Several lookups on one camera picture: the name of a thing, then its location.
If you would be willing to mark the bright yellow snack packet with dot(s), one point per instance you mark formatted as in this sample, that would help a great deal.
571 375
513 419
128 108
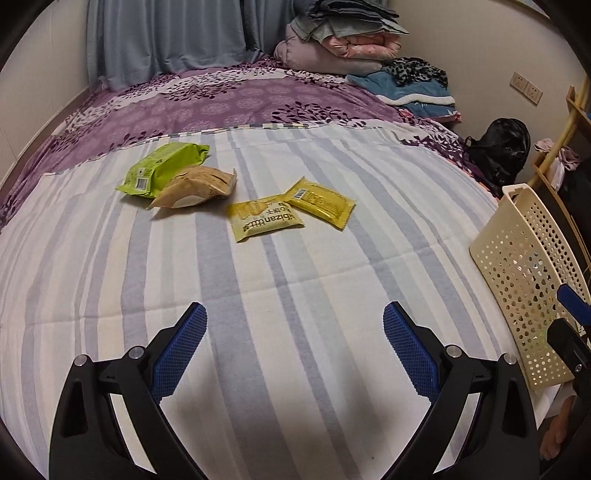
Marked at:
318 201

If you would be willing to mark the pink cloth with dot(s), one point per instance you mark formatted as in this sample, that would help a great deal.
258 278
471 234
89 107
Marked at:
565 154

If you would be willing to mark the wooden rack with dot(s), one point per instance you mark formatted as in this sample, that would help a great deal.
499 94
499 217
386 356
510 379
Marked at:
549 157

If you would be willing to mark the beige wall outlet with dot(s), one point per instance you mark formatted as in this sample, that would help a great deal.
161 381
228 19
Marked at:
526 87

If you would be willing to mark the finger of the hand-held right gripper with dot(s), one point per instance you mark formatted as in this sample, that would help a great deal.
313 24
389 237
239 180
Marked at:
568 350
575 304

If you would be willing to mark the blue-grey curtain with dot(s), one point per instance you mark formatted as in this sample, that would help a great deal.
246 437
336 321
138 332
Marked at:
175 37

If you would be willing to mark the purple floral bedsheet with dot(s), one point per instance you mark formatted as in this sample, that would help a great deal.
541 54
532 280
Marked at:
207 101

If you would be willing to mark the green snack packet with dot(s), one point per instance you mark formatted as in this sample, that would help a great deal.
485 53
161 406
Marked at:
157 166

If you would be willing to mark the leopard print cloth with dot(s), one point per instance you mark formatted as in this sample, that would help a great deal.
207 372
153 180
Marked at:
415 71

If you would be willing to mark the cream perforated plastic basket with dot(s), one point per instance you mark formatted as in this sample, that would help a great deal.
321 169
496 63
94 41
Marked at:
512 258

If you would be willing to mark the mauve folded quilt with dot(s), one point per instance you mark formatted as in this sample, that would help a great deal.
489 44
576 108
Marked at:
304 55

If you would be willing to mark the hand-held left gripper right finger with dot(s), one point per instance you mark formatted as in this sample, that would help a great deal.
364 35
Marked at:
411 355

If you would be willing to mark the pink floral folded quilt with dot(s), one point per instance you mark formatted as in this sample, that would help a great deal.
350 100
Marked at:
364 48

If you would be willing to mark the grey-green folded blanket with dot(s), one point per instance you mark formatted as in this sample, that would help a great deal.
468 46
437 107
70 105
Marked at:
332 27

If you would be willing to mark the black bag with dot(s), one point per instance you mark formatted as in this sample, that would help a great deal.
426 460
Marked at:
503 150

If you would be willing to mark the pale yellow snack packet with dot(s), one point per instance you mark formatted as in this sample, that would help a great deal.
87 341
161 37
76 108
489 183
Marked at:
265 218

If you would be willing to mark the person's bare foot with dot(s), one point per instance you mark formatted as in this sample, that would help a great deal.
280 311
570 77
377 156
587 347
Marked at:
558 429

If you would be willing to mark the blue fleece blanket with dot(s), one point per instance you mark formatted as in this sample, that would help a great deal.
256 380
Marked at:
392 90

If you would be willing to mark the striped white blanket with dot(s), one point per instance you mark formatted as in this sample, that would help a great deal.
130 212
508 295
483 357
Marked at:
277 286

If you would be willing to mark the dark grey folded blanket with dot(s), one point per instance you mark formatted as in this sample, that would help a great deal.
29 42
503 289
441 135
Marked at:
351 8

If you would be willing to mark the red folded cloth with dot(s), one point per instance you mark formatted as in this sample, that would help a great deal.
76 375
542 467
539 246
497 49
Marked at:
434 113

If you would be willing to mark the brown paper snack packet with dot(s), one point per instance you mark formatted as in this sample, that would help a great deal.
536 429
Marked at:
198 184

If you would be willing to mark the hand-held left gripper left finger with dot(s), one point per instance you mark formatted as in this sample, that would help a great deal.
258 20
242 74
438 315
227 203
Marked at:
180 355

